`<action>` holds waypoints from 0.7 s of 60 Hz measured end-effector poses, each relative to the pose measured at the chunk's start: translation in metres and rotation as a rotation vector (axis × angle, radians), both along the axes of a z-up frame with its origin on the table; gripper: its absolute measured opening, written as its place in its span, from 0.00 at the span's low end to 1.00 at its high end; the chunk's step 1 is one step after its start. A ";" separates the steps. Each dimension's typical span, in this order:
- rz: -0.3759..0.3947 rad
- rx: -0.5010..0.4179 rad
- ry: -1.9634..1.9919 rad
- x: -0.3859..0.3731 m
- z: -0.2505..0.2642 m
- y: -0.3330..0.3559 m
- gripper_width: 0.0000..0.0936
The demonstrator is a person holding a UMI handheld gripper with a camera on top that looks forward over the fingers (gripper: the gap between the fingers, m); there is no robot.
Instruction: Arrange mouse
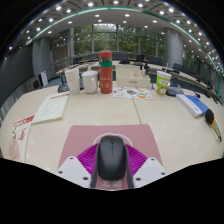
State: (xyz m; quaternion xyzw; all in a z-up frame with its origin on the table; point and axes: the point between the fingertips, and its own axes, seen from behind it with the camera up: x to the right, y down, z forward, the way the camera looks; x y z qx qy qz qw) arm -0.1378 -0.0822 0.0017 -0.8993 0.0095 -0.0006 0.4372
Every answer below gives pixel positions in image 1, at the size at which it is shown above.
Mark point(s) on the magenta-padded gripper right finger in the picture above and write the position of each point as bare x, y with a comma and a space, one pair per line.
137, 160

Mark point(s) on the magazine with fan print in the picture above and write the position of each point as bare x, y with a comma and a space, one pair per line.
21, 136

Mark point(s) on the black desk microphone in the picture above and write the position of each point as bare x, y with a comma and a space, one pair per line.
62, 87

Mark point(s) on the green printed paper cup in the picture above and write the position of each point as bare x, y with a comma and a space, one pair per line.
163, 83

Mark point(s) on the blue and white book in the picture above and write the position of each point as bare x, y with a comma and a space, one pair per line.
193, 104

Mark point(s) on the pink mouse pad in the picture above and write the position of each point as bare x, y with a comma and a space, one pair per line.
83, 136

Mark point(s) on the dark office chairs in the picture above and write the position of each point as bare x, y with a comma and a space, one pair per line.
154, 60

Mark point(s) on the white paper booklet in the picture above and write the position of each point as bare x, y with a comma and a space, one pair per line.
51, 106

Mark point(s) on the white cardboard box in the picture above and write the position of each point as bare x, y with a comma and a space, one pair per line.
131, 78

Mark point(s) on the colourful printed leaflet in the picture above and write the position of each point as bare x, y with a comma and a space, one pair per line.
133, 93

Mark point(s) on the black computer mouse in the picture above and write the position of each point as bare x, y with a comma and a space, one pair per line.
111, 158

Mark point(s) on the white paper cup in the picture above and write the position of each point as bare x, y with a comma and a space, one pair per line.
72, 81

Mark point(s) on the red drink bottle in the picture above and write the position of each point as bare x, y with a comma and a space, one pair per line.
106, 75

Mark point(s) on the ceiling lights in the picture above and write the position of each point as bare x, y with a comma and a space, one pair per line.
90, 4

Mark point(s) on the white mug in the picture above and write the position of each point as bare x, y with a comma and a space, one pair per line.
90, 82

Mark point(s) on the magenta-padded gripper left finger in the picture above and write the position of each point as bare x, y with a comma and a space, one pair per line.
87, 160

